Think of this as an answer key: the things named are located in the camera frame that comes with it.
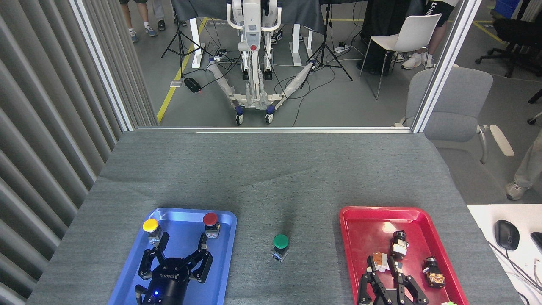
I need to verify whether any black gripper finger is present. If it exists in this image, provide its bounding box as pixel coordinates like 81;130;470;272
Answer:
358;255;388;305
389;256;428;305

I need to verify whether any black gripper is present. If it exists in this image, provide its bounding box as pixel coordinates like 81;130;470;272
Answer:
138;232;213;305

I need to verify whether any green push button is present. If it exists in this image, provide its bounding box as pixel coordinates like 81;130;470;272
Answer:
271;234;290;262

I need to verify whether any yellow push button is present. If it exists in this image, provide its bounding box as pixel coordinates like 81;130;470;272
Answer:
142;218;164;246

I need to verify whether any red push button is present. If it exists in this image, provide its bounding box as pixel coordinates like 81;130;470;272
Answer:
202;212;221;238

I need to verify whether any blue plastic tray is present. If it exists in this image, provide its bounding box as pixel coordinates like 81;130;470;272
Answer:
108;207;238;305

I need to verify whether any red plastic tray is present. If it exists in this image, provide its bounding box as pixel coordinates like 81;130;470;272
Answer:
339;206;470;305

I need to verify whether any white side table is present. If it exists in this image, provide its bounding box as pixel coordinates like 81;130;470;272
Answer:
466;204;542;305

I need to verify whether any black computer mouse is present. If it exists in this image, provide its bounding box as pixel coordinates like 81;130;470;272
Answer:
495;219;520;251

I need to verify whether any grey felt table cover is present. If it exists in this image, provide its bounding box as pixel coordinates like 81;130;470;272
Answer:
25;129;523;305

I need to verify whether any person with grey shoe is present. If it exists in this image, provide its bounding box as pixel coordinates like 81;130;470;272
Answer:
504;129;542;200

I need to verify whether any grey office chair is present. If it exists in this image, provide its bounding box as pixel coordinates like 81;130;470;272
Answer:
394;64;515;204

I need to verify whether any black tripod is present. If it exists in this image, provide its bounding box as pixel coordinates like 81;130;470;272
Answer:
160;0;212;81
300;0;353;89

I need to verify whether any black chair base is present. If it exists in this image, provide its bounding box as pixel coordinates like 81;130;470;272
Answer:
527;88;542;125

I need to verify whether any person with black shoes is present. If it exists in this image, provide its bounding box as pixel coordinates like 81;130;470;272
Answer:
152;0;188;31

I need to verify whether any white wheeled stand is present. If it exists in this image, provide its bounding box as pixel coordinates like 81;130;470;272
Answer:
207;0;316;126

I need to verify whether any person behind white stand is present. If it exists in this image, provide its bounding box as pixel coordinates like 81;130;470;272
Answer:
270;25;304;45

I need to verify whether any person with blue shoes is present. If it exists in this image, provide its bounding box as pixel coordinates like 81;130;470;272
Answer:
120;0;157;43

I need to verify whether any white plastic chair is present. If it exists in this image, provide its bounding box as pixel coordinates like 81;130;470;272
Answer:
359;13;442;100

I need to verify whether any table with black cloth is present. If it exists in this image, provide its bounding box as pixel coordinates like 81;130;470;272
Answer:
171;0;326;68

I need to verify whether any person with white shoes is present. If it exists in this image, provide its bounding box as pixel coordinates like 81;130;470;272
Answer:
392;0;460;70

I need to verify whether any black office chair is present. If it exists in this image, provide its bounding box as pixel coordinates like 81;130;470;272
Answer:
475;0;542;78

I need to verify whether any blue storage bin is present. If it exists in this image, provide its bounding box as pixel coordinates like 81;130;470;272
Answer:
495;0;523;19

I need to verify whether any white and orange switch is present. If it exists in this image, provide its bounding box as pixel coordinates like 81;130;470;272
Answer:
372;252;391;272

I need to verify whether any black switch with orange base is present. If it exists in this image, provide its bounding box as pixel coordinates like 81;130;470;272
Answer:
423;256;446;289

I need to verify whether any black and white switch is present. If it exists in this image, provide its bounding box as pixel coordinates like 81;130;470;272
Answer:
390;230;410;260

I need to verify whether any black mouse cable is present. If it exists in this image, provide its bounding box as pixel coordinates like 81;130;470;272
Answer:
487;241;542;305

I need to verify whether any silver frame rail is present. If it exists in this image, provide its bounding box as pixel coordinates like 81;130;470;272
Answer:
135;126;413;134

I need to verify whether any silver frame post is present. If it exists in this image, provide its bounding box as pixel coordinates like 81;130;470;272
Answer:
411;0;483;133
70;0;136;132

